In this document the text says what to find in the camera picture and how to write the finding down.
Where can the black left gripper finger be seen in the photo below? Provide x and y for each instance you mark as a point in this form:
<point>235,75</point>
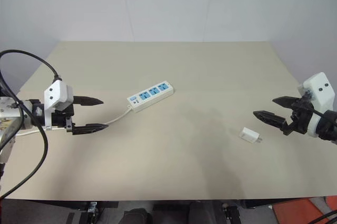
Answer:
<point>88,101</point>
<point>89,128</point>

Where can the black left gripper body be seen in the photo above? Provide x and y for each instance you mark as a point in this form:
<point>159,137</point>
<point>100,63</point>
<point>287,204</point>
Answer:
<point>60,120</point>

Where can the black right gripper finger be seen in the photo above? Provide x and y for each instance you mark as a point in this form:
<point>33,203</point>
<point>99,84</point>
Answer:
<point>271,119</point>
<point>285,102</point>

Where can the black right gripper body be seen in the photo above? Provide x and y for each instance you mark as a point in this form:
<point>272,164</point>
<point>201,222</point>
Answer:
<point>300,118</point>

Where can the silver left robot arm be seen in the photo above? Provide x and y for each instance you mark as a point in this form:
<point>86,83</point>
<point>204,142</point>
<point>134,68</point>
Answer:
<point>10,110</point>

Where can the white charger plug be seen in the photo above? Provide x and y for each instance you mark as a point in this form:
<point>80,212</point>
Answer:
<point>248,135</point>

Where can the white blue power strip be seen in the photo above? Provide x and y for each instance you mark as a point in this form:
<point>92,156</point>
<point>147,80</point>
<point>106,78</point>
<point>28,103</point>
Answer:
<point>151,96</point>

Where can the orange floor object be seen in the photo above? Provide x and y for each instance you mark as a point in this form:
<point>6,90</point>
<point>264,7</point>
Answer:
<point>300,212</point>

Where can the dark rounded shape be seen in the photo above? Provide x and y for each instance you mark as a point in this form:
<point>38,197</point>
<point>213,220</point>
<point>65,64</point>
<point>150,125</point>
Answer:
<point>138,216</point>

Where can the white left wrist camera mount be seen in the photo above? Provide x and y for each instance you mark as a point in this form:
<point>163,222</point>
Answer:
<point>56,92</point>

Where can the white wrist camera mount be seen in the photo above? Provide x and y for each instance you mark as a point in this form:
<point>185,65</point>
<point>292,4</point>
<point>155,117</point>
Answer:
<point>319,92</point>
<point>56,92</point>

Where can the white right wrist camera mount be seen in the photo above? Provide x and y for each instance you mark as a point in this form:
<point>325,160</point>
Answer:
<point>319,92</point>

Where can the small metal bracket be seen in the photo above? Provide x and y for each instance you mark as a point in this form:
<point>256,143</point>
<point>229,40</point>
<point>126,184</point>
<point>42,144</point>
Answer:
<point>92,206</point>
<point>226,206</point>

